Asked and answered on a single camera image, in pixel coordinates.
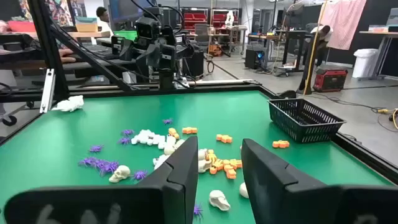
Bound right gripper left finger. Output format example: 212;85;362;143
4;136;199;224

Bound pink hanging cloth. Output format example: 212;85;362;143
319;0;368;51

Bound crumpled white paper piece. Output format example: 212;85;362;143
51;95;85;113

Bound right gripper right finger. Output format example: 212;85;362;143
241;138;398;224

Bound person's hand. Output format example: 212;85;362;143
58;48;78;65

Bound red and black power station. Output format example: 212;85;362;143
312;68;349;93

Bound black keyboard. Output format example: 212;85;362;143
77;43;121;60

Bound small black plastic basket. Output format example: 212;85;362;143
267;98;347;144

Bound shelf of red bins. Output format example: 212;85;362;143
182;11;208;31
212;12;231;29

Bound grey work table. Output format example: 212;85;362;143
357;29;398;82

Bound red storage bin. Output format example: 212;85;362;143
7;19;37;34

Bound white metal bracket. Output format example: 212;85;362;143
39;68;57;114

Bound yellow cable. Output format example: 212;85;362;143
377;107;398;131

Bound white trash can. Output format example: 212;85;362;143
352;48;379;79

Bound cardboard box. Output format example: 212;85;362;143
73;16;99;33

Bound person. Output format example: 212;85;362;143
95;6;115;39
305;24;334;68

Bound computer tower with blue light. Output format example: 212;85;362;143
244;45;266;70

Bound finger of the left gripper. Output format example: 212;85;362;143
146;45;163;68
119;39;135;62

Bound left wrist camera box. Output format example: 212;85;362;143
136;16;162;41

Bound black box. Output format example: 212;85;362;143
181;50;205;79

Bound yellow pole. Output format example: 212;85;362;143
302;0;328;96

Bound dark computer monitor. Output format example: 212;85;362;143
108;0;156;32

